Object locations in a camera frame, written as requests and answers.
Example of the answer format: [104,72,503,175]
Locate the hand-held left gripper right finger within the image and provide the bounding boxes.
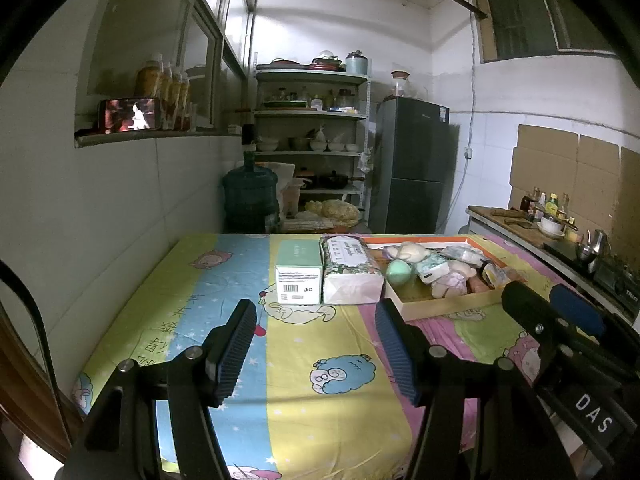
[374,298,576,480]

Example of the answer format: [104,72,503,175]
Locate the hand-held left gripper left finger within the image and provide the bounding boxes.
[62,298,258,480]

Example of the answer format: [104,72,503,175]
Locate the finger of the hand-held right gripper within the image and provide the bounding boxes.
[550,284,607,336]
[501,282,561,361]

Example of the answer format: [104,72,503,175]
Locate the orange rimmed cardboard box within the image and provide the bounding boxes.
[360,235,531,322]

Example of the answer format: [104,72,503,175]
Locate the green round puff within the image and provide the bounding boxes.
[385,258,413,288]

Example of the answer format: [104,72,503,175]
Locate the mint and white pouch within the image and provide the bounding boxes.
[417,252,453,286]

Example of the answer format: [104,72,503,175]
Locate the cream soft ball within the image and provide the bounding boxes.
[395,241,436,263]

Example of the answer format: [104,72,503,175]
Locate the black stove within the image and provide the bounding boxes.
[542,240,640,311]

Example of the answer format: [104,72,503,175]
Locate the metal kettle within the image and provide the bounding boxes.
[575,229,608,273]

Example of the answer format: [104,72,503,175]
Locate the white bowl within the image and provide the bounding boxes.
[537,214,566,238]

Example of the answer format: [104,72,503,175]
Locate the kitchen counter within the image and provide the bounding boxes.
[466,205,640,321]

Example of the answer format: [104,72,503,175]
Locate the floral tissue pack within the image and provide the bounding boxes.
[320,235,385,306]

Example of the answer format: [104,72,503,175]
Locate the row of condiment bottles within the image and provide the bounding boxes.
[520,186,573,221]

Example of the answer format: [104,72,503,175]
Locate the green and white box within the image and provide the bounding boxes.
[275,239,323,306]

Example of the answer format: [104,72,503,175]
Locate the yellow bag of food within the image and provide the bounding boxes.
[305,199,362,228]

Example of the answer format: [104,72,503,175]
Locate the large water jug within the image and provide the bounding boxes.
[222,125,280,233]

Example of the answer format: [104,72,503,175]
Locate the white sacks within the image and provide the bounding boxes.
[257,161,306,216]

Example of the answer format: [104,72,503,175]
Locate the black pan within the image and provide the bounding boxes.
[317,170,366,191]

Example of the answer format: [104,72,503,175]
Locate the dark grey fridge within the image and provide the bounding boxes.
[370,97,451,235]

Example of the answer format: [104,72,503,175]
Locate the dark wooden furniture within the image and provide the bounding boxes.
[0,260,83,461]

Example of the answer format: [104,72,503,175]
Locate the group of white bowls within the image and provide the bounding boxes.
[257,127,361,153]

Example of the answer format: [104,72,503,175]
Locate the white metal shelf rack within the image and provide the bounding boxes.
[252,62,373,221]

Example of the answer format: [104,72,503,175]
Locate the phone with lit screen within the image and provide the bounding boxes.
[97,97,163,134]

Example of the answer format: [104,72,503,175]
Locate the group of glass jars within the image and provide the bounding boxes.
[260,87,358,111]

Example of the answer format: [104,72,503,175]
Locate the stacked red pans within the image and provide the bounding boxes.
[307,51,346,72]

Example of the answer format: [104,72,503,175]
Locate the interior glass window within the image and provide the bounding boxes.
[75,0,256,148]

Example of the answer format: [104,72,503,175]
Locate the cardboard wall sheets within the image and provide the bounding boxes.
[509,124,640,261]

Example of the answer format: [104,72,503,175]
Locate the wall cable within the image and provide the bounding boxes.
[457,0,477,211]

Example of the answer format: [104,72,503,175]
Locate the high wall window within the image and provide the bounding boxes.
[470,0,618,63]

